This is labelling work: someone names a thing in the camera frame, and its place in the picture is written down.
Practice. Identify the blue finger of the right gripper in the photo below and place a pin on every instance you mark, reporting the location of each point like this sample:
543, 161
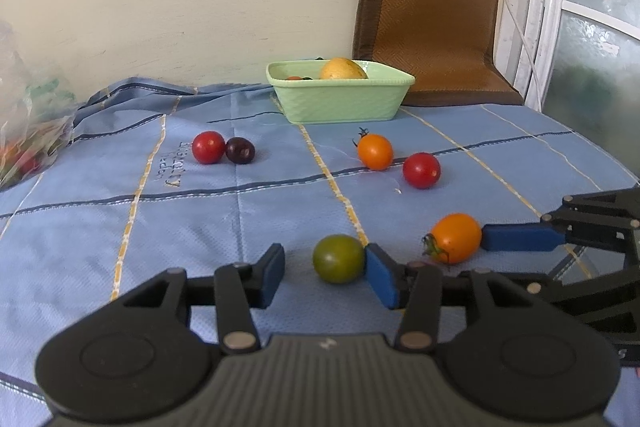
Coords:
523, 237

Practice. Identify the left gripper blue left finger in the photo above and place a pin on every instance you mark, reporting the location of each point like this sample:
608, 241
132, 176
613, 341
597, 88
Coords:
240, 287

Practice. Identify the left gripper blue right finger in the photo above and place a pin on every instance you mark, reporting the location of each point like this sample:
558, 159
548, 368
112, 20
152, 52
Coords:
417, 291

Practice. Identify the green round tomato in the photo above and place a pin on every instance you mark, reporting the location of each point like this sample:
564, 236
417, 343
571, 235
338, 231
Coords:
339, 259

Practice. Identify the orange oval tomato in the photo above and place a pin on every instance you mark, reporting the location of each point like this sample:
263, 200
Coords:
453, 240

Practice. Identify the red cherry tomato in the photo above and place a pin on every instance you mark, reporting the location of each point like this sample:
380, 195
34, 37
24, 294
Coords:
208, 147
421, 170

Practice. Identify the dark purple cherry tomato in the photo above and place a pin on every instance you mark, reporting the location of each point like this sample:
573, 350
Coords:
240, 151

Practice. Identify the yellow mango fruit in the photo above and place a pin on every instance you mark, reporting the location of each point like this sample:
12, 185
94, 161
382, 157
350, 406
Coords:
339, 68

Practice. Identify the light blue checked tablecloth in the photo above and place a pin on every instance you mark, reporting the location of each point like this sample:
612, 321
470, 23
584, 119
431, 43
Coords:
126, 200

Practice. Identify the light green ribbed basket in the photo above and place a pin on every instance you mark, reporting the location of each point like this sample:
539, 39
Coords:
317, 101

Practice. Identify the frosted glass door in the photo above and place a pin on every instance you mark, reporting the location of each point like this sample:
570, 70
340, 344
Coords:
594, 83

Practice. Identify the brown woven seat cushion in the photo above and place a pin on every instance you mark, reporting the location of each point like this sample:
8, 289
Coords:
447, 45

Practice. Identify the clear plastic bag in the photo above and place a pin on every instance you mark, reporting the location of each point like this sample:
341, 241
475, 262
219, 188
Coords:
37, 115

